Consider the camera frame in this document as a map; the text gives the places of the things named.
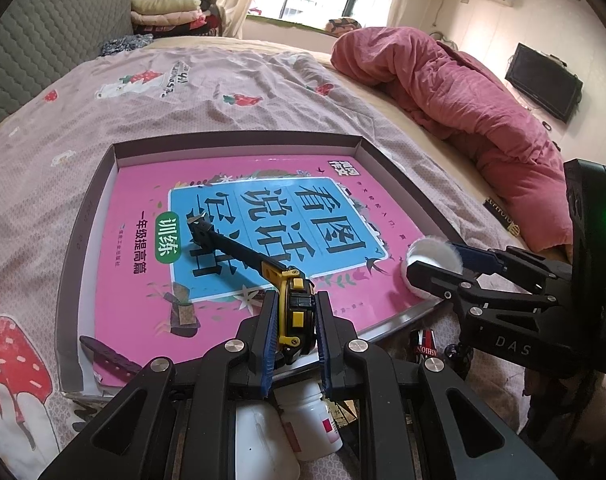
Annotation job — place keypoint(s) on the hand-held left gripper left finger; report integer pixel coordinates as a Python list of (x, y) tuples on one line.
[(269, 345)]

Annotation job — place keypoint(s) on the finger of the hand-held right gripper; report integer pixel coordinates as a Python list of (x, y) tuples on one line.
[(443, 285), (523, 267)]

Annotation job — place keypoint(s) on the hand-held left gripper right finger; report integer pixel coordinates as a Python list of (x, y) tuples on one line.
[(325, 347)]

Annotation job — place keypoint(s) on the white jar lid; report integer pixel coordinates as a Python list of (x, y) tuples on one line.
[(430, 252)]

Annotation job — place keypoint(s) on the yellow black digital watch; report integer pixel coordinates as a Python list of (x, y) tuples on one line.
[(298, 305)]

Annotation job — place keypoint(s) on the white earbuds case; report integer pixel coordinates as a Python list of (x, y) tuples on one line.
[(263, 440)]

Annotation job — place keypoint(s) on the grey cardboard box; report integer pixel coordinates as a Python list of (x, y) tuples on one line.
[(83, 260)]

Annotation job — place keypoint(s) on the black flat packet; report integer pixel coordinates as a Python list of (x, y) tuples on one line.
[(503, 216)]

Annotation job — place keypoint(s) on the white pill bottle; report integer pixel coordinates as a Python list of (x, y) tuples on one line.
[(308, 420)]

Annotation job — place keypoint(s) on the pink picture book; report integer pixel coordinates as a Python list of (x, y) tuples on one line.
[(148, 310)]

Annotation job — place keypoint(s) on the beige bed sheet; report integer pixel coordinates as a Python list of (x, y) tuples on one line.
[(433, 145)]

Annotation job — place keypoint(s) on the black television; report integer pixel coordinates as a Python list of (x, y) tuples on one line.
[(543, 82)]

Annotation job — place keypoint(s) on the pink quilt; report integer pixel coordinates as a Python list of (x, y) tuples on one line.
[(433, 75)]

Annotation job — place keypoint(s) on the pink printed bed sheet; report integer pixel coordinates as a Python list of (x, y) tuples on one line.
[(233, 85)]

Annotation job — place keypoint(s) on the brown patterned cushion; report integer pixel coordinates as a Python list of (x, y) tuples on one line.
[(344, 24)]

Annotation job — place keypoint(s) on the dark patterned cloth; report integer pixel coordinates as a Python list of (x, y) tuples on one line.
[(123, 46)]

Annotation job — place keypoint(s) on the pile of folded clothes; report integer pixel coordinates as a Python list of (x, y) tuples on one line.
[(163, 7)]

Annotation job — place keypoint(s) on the grey quilted headboard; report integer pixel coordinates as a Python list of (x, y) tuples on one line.
[(43, 35)]

